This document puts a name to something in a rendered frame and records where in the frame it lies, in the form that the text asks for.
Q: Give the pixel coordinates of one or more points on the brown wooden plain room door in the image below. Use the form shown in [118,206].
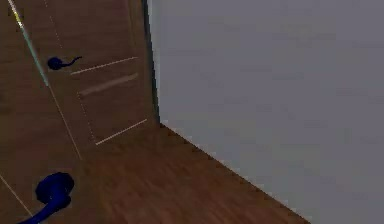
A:
[23,126]

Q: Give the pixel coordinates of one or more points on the brown wooden panelled room door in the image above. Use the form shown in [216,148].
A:
[110,40]

